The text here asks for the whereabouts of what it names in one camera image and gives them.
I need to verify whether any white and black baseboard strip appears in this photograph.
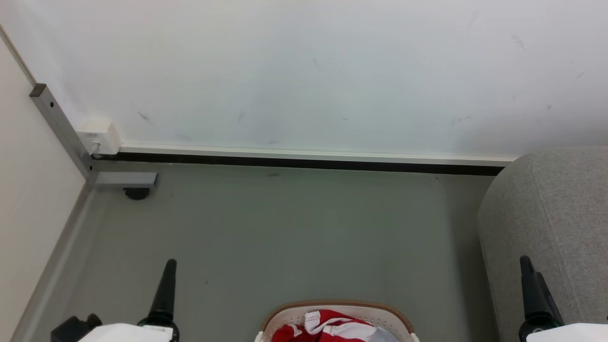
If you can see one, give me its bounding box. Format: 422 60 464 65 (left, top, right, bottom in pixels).
91 144 518 177

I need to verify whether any grey fabric sofa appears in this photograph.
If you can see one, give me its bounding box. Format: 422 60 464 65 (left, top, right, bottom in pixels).
477 146 608 342

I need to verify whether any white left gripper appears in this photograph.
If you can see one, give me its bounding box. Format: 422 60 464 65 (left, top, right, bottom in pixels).
78 259 180 342

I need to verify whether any grey metal frame post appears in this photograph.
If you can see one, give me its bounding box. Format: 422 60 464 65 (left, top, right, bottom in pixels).
29 84 98 186

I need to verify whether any light blue cloth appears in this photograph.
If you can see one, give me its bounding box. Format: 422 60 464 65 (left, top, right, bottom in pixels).
370 327 400 342

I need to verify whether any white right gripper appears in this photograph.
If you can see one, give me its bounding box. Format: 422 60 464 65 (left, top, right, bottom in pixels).
519 256 608 342

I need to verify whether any red white striped garment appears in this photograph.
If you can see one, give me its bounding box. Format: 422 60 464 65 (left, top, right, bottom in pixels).
271 310 379 342

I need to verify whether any white wall socket box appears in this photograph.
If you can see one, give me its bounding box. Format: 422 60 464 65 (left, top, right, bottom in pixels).
76 120 122 156

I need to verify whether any white laundry basket brown rim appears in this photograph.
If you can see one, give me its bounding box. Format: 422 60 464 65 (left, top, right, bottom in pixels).
255 300 420 342

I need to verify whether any grey metal foot bar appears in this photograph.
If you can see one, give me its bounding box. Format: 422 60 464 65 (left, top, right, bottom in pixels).
95 171 158 187

